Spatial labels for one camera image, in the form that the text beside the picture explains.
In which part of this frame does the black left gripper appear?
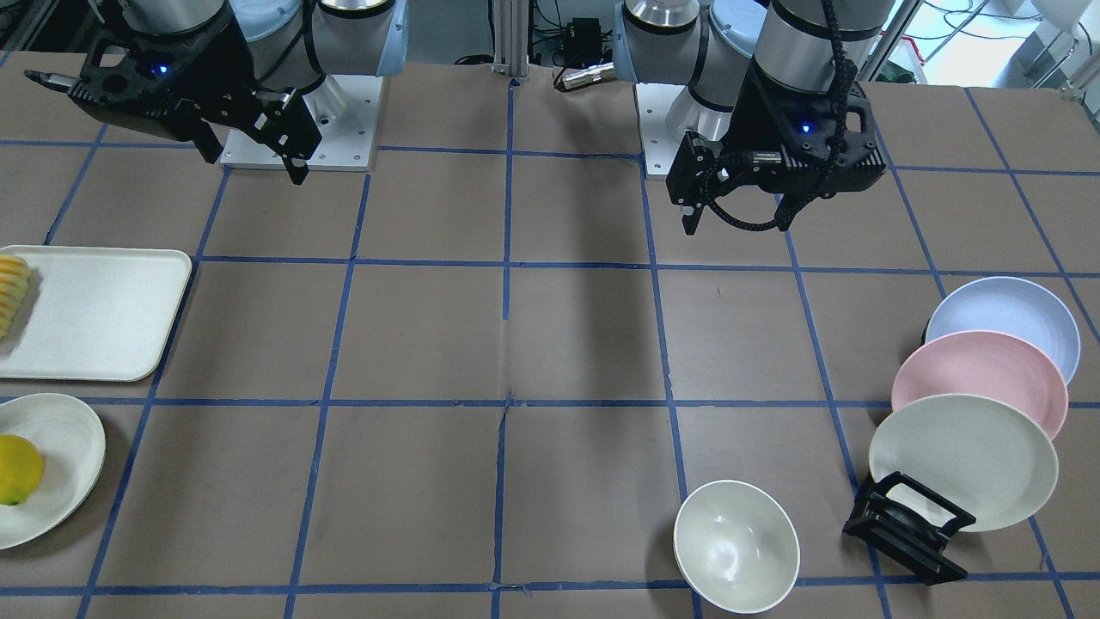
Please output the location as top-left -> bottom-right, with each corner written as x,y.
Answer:
667,62 -> 887,236

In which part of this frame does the cream bowl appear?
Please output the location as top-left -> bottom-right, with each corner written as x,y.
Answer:
673,480 -> 801,615

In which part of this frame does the silver aluminium frame post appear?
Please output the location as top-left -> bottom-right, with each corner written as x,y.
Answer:
490,0 -> 531,82

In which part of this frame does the yellow lemon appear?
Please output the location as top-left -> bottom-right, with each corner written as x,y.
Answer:
1,434 -> 45,506

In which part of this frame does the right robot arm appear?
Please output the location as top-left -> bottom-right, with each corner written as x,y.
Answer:
28,1 -> 408,185

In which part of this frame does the cream plate with lemon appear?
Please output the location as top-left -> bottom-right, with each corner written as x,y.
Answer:
1,393 -> 106,549

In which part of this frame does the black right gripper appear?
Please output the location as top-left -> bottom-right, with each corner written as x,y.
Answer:
67,16 -> 321,187

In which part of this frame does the silver metal connector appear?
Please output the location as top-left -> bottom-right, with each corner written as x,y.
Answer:
553,62 -> 616,93

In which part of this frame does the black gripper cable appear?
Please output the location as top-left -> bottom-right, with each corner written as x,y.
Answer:
699,0 -> 860,233

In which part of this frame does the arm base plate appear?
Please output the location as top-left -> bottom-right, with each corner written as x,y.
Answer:
635,82 -> 732,180
219,75 -> 386,172

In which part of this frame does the pink plate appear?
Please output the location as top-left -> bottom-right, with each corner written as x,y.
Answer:
890,330 -> 1069,438

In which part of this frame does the blue plate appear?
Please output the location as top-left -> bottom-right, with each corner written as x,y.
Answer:
922,277 -> 1084,383

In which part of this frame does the cream rectangular tray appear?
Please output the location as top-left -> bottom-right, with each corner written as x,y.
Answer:
1,244 -> 193,383

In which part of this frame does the cream plate in rack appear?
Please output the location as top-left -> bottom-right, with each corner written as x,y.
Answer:
868,393 -> 1060,533

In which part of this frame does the striped bread loaf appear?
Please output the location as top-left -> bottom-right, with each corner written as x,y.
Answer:
1,254 -> 32,338

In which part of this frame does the black plate rack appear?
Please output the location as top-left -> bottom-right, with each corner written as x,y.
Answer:
842,471 -> 977,586

